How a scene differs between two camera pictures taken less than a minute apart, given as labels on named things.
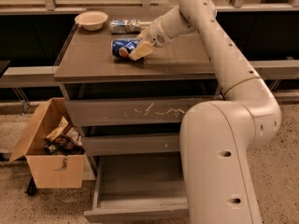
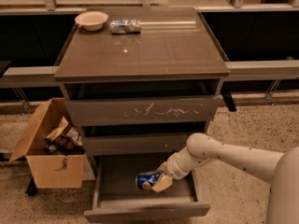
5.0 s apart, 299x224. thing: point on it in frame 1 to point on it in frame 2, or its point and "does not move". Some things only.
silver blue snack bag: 131,26 does not move
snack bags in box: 64,139 does not move
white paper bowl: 91,21 does not move
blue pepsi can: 122,48 to 145,181
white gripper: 154,35 to 175,170
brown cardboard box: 49,171 does not move
